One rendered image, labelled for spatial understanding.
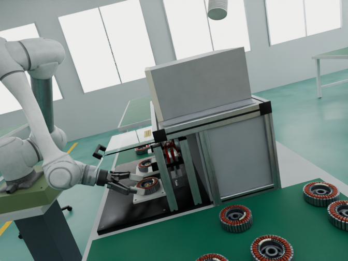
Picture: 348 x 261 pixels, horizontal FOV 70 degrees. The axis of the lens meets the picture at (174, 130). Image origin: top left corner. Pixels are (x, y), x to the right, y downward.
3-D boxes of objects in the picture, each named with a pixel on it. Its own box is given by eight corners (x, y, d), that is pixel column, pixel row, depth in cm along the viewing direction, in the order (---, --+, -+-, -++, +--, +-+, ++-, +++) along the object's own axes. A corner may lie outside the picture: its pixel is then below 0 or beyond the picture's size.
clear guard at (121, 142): (93, 173, 94) (88, 159, 92) (104, 150, 117) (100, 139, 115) (177, 150, 95) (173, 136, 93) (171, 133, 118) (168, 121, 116)
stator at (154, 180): (138, 199, 112) (135, 191, 111) (137, 187, 123) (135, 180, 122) (161, 191, 113) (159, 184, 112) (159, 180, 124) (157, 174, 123)
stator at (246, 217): (214, 227, 88) (212, 218, 87) (230, 208, 95) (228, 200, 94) (243, 237, 80) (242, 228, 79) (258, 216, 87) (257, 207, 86)
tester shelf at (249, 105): (155, 143, 89) (151, 131, 88) (151, 108, 154) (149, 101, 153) (272, 112, 90) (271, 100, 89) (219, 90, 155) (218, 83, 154)
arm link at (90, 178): (80, 188, 107) (94, 190, 109) (85, 169, 105) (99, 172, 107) (84, 178, 116) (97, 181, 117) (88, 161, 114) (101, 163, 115)
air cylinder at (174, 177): (174, 188, 115) (171, 178, 113) (173, 181, 122) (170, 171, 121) (185, 186, 115) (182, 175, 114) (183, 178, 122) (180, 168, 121)
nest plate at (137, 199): (133, 204, 111) (132, 202, 110) (135, 187, 125) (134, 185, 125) (165, 195, 111) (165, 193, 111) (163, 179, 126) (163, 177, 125)
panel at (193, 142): (210, 201, 99) (194, 132, 90) (185, 146, 162) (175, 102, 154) (213, 201, 99) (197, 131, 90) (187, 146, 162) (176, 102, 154)
